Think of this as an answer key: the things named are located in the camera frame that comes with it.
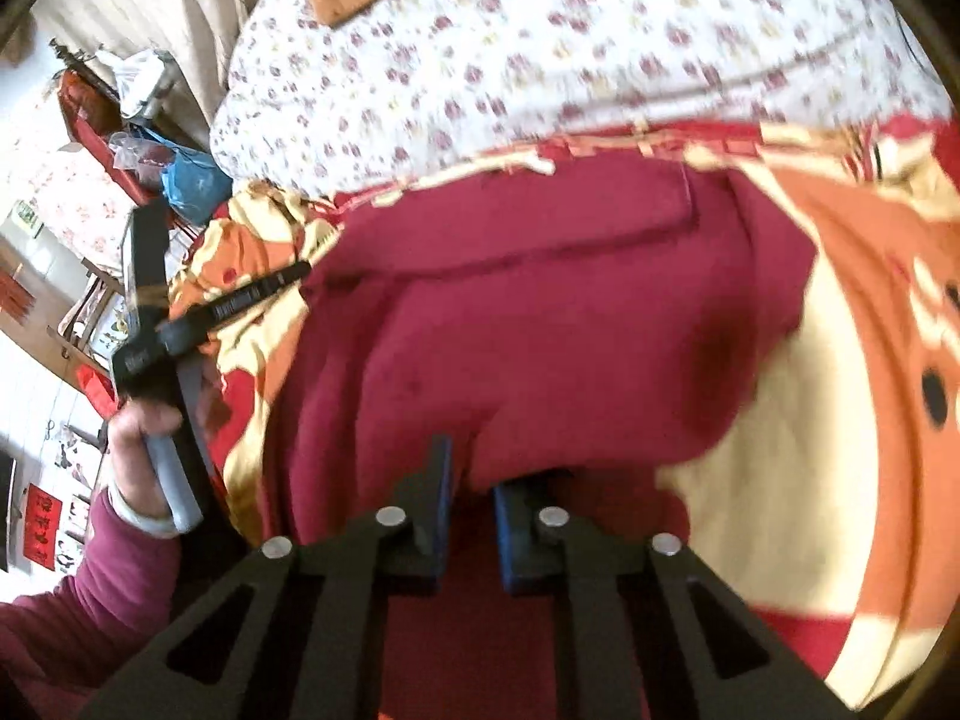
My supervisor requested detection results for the red wooden cabinet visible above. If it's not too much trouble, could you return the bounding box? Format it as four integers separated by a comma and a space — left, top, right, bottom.
58, 67, 185, 212

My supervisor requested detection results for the orange cream red printed blanket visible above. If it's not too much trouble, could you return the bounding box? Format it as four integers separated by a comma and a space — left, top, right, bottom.
169, 114, 960, 717

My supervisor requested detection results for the wooden chair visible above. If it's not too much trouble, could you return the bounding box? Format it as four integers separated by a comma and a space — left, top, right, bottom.
45, 255, 130, 385

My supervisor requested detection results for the pink floral cloth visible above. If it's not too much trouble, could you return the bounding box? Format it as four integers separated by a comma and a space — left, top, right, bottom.
6, 112, 130, 272

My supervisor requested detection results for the person's left hand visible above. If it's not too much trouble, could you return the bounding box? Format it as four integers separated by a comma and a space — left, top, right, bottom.
107, 396, 188, 537

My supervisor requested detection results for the red paper decoration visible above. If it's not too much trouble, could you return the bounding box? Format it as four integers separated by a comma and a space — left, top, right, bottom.
25, 484, 62, 565

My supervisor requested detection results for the maroon garment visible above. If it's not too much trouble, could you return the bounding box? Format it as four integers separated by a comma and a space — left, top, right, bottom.
259, 146, 820, 720

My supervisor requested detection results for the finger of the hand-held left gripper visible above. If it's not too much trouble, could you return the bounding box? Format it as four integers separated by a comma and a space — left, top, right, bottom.
196, 262, 313, 332

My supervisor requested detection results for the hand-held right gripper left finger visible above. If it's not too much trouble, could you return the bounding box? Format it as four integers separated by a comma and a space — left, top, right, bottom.
75, 433, 455, 720

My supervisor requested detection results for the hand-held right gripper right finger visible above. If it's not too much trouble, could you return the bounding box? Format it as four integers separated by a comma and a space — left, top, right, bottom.
492, 469, 860, 720

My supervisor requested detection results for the white plastic bag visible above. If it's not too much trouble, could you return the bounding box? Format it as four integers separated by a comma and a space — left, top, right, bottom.
112, 49, 182, 122

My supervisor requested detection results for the blue plastic bag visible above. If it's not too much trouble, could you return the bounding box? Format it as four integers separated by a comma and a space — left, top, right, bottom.
160, 127, 235, 227

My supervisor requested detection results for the white floral quilt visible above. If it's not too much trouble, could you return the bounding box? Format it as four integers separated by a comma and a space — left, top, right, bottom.
210, 0, 953, 200

